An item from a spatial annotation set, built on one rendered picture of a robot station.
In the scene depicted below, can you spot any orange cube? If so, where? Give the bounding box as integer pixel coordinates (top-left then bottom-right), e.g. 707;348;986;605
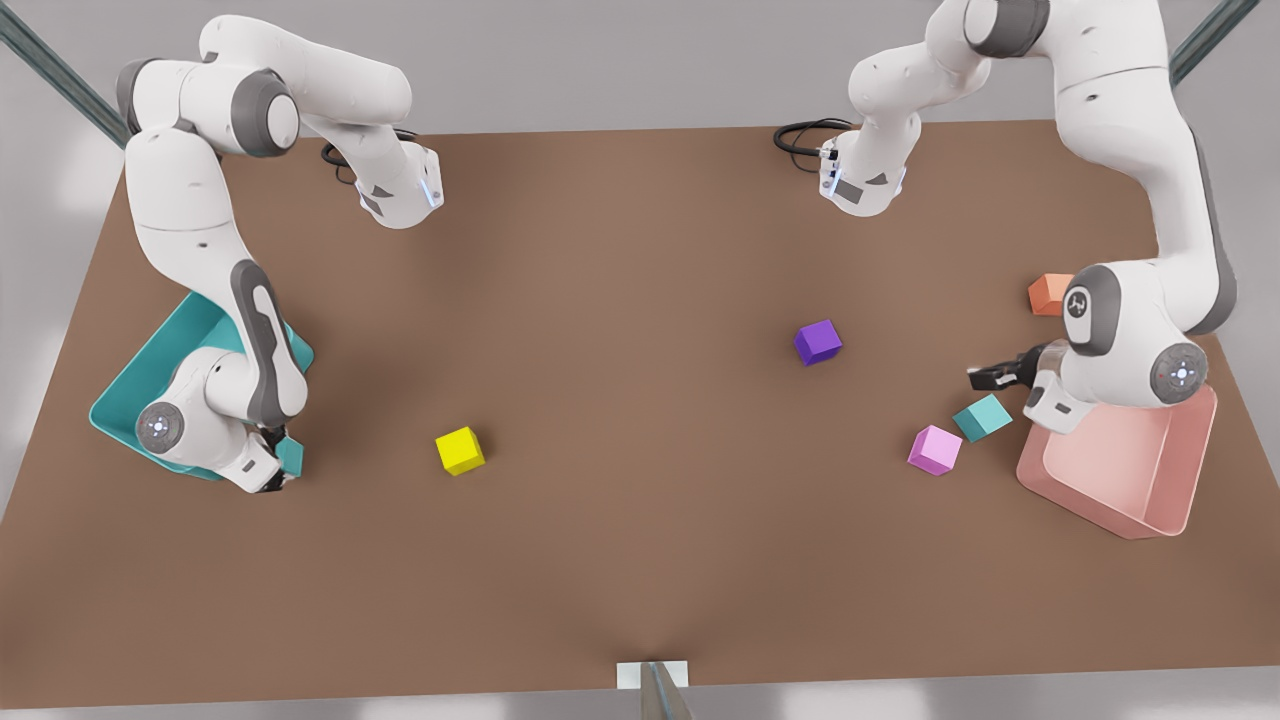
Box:
1027;273;1076;318

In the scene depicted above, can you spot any pink cube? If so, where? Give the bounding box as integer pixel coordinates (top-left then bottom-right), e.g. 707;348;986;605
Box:
907;425;964;477

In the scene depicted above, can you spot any teal tray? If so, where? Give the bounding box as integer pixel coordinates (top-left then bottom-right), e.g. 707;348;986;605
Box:
89;291;315;482

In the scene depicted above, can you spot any pink tray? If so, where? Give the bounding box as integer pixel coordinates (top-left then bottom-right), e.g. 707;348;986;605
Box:
1016;384;1219;541

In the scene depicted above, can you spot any yellow cube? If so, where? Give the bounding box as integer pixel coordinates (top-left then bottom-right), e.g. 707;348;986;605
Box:
435;426;486;477

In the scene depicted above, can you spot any purple cube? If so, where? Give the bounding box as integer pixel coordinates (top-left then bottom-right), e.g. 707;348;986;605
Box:
794;319;843;367

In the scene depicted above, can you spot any black cable loop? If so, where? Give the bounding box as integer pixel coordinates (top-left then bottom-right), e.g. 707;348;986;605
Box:
773;118;857;172
321;129;421;186

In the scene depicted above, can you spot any silver frame post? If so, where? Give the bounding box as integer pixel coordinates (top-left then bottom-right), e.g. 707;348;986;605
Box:
1168;0;1261;87
640;661;697;720
0;8;132;149

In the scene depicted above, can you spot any white post foot plate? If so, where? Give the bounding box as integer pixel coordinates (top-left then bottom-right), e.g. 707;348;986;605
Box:
616;661;692;690

